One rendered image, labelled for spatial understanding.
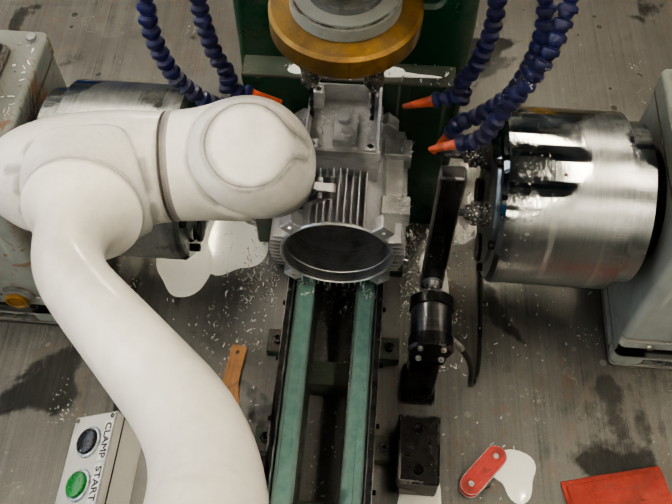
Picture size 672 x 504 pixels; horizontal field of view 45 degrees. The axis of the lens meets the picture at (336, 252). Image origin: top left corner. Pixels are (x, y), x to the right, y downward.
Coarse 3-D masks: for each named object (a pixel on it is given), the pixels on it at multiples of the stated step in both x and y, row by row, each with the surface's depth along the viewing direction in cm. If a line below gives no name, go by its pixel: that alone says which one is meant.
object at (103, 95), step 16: (80, 80) 113; (96, 80) 114; (48, 96) 111; (64, 96) 109; (80, 96) 109; (96, 96) 109; (112, 96) 109; (128, 96) 109; (144, 96) 109; (160, 96) 109; (176, 96) 109; (48, 112) 108; (64, 112) 107; (160, 224) 108; (176, 224) 108; (192, 224) 115; (144, 240) 110; (160, 240) 110; (176, 240) 110; (192, 240) 117; (144, 256) 116; (160, 256) 114; (176, 256) 114
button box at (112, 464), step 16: (96, 416) 95; (112, 416) 94; (80, 432) 96; (112, 432) 93; (128, 432) 95; (96, 448) 92; (112, 448) 92; (128, 448) 94; (80, 464) 93; (96, 464) 91; (112, 464) 92; (128, 464) 94; (64, 480) 93; (96, 480) 90; (112, 480) 91; (128, 480) 93; (64, 496) 92; (80, 496) 90; (96, 496) 89; (112, 496) 90; (128, 496) 92
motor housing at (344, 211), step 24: (384, 144) 116; (384, 168) 114; (336, 192) 109; (360, 192) 109; (384, 192) 112; (312, 216) 108; (336, 216) 105; (360, 216) 107; (288, 240) 116; (312, 240) 122; (336, 240) 123; (360, 240) 122; (384, 240) 109; (288, 264) 116; (312, 264) 120; (336, 264) 121; (360, 264) 120; (384, 264) 116
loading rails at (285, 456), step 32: (288, 288) 120; (320, 288) 134; (288, 320) 117; (288, 352) 116; (352, 352) 116; (384, 352) 126; (288, 384) 113; (320, 384) 121; (352, 384) 113; (288, 416) 111; (352, 416) 111; (288, 448) 108; (352, 448) 108; (384, 448) 118; (288, 480) 106; (352, 480) 106
